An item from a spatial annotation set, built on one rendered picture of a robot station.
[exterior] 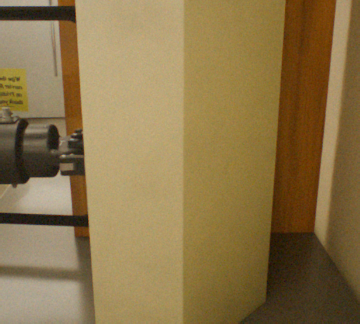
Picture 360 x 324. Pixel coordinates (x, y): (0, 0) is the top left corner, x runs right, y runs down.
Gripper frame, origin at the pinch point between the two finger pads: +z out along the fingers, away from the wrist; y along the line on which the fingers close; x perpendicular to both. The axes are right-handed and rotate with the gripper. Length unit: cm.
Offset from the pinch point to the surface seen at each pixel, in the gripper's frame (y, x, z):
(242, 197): -5.4, 5.4, 9.1
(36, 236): 23.4, 26.0, -27.1
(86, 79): -13.9, -12.4, -9.6
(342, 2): 29.2, -19.0, 32.8
